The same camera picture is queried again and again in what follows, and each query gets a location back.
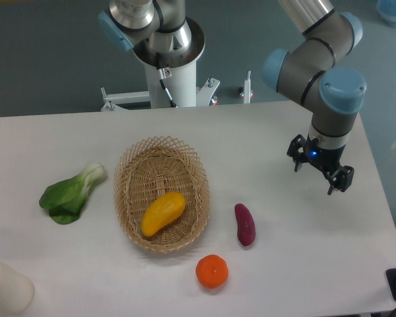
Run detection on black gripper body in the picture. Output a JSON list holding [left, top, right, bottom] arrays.
[[302, 133, 345, 174]]

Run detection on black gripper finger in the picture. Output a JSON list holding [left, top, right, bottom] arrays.
[[286, 135, 306, 172], [323, 165, 354, 195]]

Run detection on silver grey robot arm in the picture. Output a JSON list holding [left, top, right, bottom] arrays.
[[262, 1, 367, 194]]

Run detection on woven wicker basket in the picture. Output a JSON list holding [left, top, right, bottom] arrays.
[[114, 136, 210, 254]]

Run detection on yellow mango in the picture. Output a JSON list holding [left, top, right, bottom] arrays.
[[141, 192, 186, 237]]

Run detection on purple sweet potato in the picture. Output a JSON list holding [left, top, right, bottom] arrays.
[[234, 203, 256, 247]]

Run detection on orange tangerine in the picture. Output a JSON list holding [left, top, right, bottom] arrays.
[[195, 254, 229, 289]]

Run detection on green bok choy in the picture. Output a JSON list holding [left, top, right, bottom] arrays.
[[39, 162, 107, 225]]

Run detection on cream cylindrical bottle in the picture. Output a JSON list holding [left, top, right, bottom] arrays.
[[0, 262, 34, 314]]

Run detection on white metal stand frame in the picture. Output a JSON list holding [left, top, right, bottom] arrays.
[[100, 70, 253, 112]]

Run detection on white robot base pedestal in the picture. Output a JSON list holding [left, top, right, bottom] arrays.
[[97, 0, 206, 109]]

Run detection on black cable on pedestal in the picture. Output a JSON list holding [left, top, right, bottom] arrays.
[[154, 52, 179, 108]]

